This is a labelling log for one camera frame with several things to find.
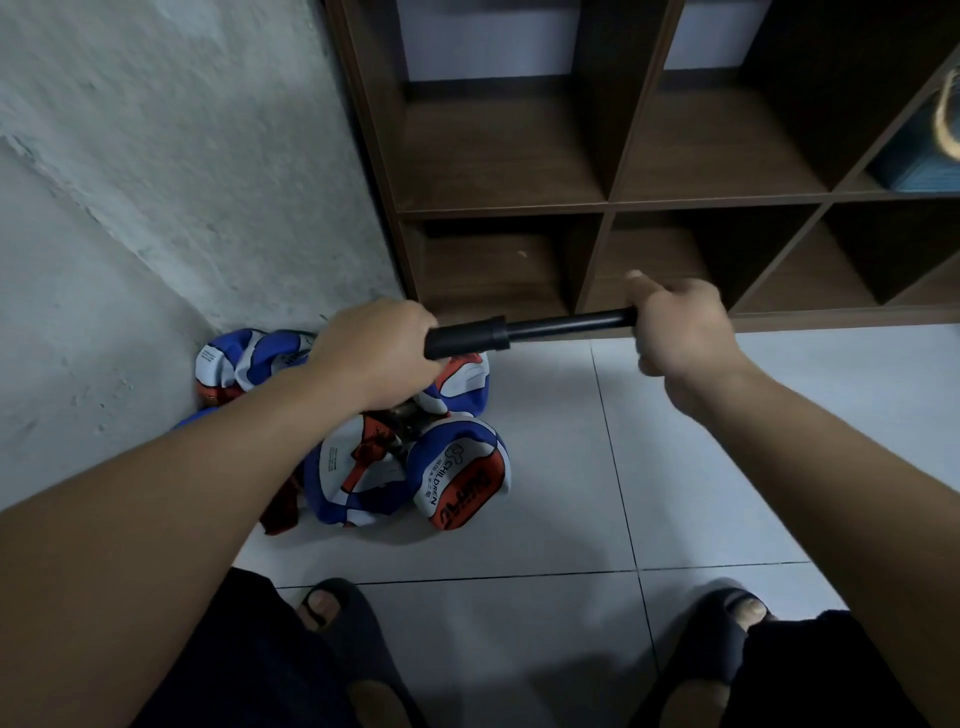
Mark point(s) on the person's left foot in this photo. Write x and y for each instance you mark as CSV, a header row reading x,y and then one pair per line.
x,y
318,608

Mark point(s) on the blue white red basketball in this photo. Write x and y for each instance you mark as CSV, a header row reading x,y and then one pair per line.
x,y
342,480
233,363
462,387
465,473
281,507

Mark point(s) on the brown wooden cubby shelf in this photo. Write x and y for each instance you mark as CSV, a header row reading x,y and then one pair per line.
x,y
495,158

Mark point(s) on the black sandal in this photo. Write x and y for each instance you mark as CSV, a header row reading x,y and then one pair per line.
x,y
713,638
360,638

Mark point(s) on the person's right hand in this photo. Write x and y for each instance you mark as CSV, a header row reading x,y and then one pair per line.
x,y
690,338

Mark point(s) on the person's left hand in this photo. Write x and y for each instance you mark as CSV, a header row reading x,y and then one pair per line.
x,y
375,353

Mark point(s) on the person's right forearm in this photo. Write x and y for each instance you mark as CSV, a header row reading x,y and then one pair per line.
x,y
855,510

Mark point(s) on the teal basket with yellow rim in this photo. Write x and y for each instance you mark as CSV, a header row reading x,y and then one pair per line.
x,y
918,158

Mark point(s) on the person's left forearm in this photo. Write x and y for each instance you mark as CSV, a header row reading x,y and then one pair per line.
x,y
150,540

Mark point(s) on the black hand pump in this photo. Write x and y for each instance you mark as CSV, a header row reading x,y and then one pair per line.
x,y
480,333

